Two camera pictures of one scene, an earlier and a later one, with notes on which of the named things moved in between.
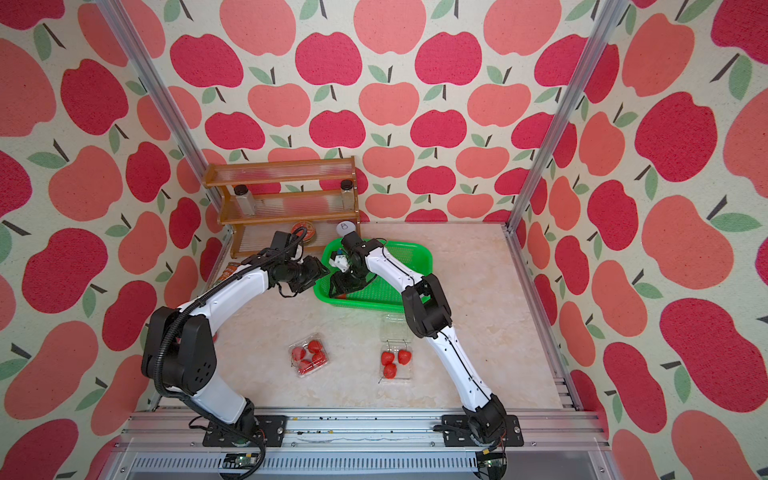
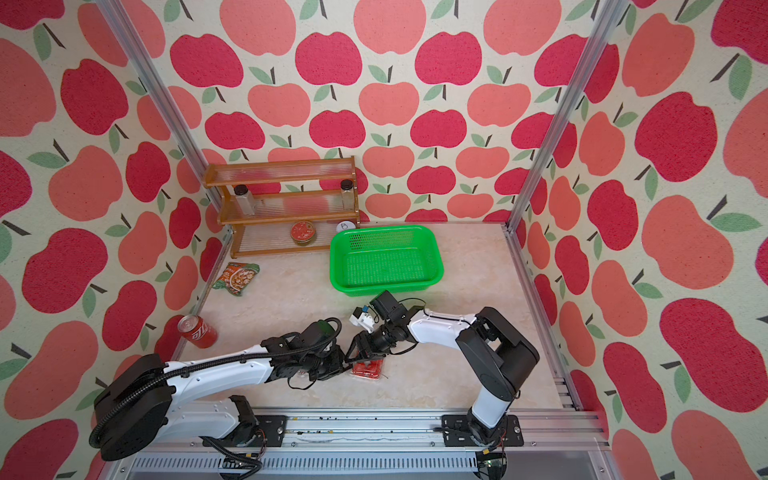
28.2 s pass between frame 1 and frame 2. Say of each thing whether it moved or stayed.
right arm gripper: moved
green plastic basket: moved
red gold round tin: stayed
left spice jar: stayed
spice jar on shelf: stayed
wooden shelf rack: stayed
